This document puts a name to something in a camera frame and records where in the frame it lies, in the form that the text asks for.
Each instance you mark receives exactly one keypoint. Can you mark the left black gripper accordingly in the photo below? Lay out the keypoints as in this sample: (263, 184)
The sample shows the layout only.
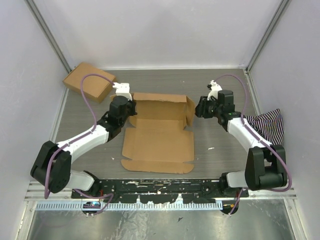
(132, 103)

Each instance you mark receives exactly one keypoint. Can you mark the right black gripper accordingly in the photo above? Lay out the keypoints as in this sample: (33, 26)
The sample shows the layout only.
(200, 110)

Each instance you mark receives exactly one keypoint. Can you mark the cardboard box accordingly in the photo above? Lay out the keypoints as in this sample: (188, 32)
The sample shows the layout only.
(158, 140)
(95, 87)

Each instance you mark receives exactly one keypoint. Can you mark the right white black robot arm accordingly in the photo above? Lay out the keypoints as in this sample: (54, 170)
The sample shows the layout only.
(265, 167)

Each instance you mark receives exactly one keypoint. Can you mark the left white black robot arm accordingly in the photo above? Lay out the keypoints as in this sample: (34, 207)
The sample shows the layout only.
(52, 166)

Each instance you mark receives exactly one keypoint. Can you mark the folded closed cardboard box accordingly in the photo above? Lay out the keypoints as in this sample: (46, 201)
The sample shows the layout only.
(95, 87)

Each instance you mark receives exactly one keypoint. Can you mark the purple striped cloth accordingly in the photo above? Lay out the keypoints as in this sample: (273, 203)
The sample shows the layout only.
(268, 125)

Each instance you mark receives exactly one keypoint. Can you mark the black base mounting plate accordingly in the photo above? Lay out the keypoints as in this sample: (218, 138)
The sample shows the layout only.
(160, 191)

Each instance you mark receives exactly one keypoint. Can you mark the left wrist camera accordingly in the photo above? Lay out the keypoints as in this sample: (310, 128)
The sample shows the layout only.
(123, 89)

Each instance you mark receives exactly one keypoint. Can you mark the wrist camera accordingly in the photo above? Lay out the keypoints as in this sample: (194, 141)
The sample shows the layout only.
(123, 89)
(220, 97)

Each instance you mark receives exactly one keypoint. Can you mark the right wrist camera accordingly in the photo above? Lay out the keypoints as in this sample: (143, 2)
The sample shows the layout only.
(220, 97)

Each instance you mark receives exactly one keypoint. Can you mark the aluminium rail front beam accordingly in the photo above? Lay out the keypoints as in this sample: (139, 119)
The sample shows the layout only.
(35, 192)

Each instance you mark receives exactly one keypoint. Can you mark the right aluminium frame post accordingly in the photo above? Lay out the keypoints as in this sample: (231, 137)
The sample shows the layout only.
(280, 10)

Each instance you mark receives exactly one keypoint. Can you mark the aluminium frame post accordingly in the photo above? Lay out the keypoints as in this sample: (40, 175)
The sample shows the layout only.
(280, 10)
(47, 33)

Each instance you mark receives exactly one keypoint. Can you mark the perforated cable duct strip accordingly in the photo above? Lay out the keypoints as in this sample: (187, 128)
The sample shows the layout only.
(86, 205)

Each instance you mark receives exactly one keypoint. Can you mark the left aluminium frame post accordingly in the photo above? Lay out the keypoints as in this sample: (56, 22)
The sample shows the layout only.
(47, 33)

